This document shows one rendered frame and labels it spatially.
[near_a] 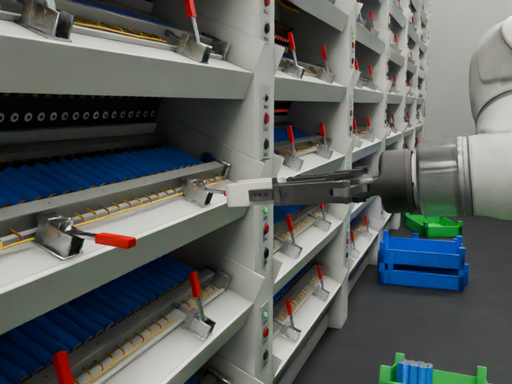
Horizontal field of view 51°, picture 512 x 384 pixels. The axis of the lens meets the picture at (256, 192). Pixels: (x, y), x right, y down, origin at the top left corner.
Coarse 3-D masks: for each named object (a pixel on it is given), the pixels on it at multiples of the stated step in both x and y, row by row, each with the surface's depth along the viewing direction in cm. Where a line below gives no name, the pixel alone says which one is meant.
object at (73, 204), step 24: (192, 168) 78; (216, 168) 84; (72, 192) 55; (96, 192) 58; (120, 192) 60; (144, 192) 66; (0, 216) 45; (24, 216) 47; (72, 216) 54; (0, 240) 44; (24, 240) 46
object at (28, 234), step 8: (168, 192) 71; (136, 200) 64; (144, 200) 65; (152, 200) 67; (112, 208) 60; (128, 208) 62; (88, 216) 56; (96, 216) 57; (24, 232) 48; (32, 232) 48; (8, 240) 46; (16, 240) 47
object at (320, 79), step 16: (288, 32) 145; (288, 48) 149; (288, 64) 109; (304, 64) 130; (320, 64) 150; (336, 64) 148; (288, 80) 101; (304, 80) 110; (320, 80) 131; (336, 80) 149; (288, 96) 105; (304, 96) 115; (320, 96) 127; (336, 96) 142
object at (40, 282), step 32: (32, 128) 64; (64, 128) 68; (96, 128) 74; (128, 128) 81; (224, 160) 87; (256, 160) 86; (96, 224) 56; (128, 224) 59; (160, 224) 62; (192, 224) 69; (224, 224) 81; (0, 256) 44; (32, 256) 46; (96, 256) 50; (128, 256) 57; (160, 256) 64; (0, 288) 40; (32, 288) 43; (64, 288) 48; (0, 320) 42
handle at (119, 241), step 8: (64, 224) 48; (72, 224) 48; (72, 232) 47; (80, 232) 48; (88, 232) 48; (104, 232) 47; (96, 240) 46; (104, 240) 46; (112, 240) 46; (120, 240) 45; (128, 240) 45; (128, 248) 45
